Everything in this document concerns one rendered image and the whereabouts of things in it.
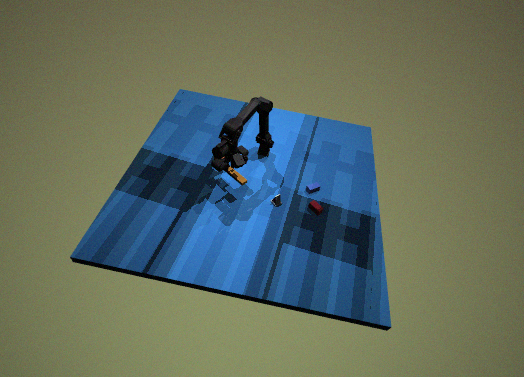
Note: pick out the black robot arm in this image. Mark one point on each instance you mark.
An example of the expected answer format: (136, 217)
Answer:
(234, 127)

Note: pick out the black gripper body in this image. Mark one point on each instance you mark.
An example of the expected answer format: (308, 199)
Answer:
(220, 165)

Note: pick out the orange long bar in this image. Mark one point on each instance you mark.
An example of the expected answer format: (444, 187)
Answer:
(235, 175)

